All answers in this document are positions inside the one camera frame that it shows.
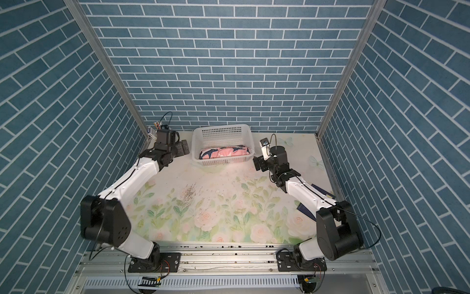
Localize white plastic mesh basket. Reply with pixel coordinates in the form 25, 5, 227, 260
190, 124, 255, 166

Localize pink shark print shorts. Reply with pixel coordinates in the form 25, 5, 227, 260
199, 145, 251, 160

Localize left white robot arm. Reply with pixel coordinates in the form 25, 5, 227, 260
80, 129, 189, 261

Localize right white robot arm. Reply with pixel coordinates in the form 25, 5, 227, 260
253, 138, 364, 263

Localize navy blue book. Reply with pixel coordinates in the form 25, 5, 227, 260
296, 184, 337, 222

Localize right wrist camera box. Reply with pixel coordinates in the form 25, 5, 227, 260
259, 138, 270, 160

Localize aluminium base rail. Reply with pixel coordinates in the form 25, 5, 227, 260
75, 242, 380, 277

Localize left aluminium corner post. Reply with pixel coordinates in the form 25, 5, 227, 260
64, 0, 148, 137

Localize aluminium corner post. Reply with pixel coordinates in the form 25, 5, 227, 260
64, 0, 148, 137
315, 0, 388, 140

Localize right aluminium corner post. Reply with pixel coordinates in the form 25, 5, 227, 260
315, 0, 388, 140

